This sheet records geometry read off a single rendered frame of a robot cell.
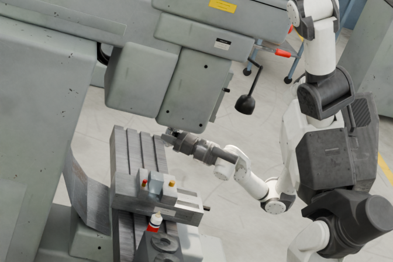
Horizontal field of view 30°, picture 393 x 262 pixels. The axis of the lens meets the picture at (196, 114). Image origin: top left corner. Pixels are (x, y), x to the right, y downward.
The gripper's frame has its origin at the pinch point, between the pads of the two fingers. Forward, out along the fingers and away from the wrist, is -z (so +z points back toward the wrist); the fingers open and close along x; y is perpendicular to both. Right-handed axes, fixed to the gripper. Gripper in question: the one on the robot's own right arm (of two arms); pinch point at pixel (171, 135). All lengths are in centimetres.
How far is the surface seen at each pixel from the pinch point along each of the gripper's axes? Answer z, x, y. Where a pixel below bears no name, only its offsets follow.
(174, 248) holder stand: 22, 48, 11
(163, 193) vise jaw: 5.9, 6.9, 19.5
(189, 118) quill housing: 5.5, 8.6, -13.8
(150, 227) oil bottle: 8.0, 20.8, 26.0
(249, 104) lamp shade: 21.7, -9.7, -20.3
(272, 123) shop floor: 18, -338, 124
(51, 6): -44, 33, -41
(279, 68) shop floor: -3, -475, 123
